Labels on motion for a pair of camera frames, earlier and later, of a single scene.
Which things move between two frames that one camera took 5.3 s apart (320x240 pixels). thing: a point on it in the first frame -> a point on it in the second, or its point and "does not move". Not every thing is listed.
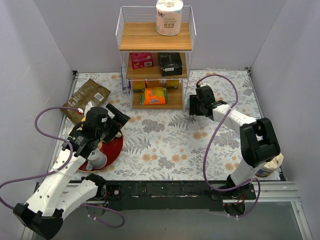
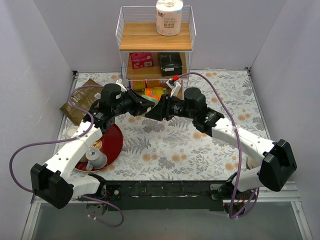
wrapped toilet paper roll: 168,17 does not move
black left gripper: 116,119 -> 136,103
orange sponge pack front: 154,95 does not move
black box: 171,63 does not move
